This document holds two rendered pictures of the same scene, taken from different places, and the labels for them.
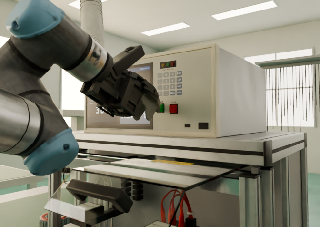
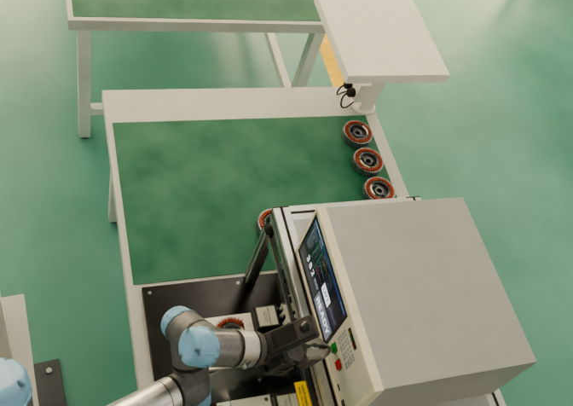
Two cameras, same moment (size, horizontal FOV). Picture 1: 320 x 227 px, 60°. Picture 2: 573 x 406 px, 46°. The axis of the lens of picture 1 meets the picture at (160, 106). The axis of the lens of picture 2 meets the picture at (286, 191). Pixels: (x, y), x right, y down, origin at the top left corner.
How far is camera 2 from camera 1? 138 cm
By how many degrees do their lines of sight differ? 58
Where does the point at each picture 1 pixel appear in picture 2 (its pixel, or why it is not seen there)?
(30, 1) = (190, 357)
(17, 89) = (181, 366)
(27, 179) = (311, 26)
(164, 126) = (330, 360)
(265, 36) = not seen: outside the picture
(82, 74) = not seen: hidden behind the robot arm
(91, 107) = (306, 246)
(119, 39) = not seen: outside the picture
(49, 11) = (203, 364)
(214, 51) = (371, 393)
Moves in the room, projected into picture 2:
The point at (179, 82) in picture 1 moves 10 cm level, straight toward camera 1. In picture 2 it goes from (350, 362) to (319, 393)
